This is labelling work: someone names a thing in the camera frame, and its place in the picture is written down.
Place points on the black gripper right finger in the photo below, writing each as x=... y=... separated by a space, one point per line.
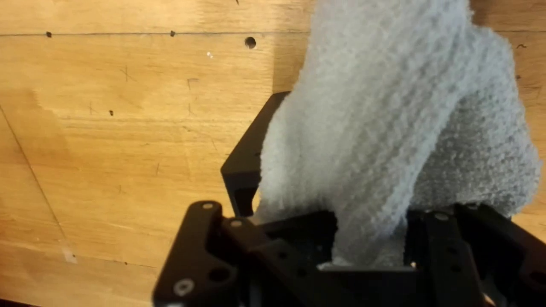
x=455 y=261

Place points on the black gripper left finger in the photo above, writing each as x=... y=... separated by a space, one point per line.
x=240 y=273

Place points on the white towel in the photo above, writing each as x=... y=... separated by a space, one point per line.
x=386 y=113

